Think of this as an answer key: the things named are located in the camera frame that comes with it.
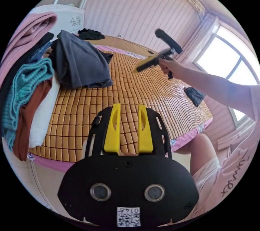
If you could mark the person's body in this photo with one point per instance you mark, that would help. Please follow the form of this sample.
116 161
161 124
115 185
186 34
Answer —
233 164

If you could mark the pile of clothes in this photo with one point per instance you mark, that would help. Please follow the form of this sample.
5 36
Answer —
26 85

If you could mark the pale curtain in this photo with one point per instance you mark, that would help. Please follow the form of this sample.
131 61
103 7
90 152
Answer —
203 36

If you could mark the person's right forearm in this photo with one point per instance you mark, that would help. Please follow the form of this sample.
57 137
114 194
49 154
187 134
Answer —
213 87

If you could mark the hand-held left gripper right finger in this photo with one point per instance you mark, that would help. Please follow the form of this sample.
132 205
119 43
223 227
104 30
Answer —
145 133

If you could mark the window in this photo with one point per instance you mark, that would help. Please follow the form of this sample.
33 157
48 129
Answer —
221 58

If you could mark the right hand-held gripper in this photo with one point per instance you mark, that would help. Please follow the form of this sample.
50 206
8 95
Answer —
148 67

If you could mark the black garment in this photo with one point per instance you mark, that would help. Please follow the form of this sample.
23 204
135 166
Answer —
91 34

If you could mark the gray short sleeve shirt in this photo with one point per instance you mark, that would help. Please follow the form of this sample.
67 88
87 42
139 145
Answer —
81 62

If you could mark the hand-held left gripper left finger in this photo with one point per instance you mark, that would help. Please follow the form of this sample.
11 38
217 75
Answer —
111 133

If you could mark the dark gray garment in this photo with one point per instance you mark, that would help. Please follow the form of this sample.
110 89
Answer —
194 95

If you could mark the person's right hand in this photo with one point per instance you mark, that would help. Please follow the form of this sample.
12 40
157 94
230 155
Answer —
172 67

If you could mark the bed with woven mat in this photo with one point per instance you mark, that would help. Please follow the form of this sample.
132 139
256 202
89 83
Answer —
130 85

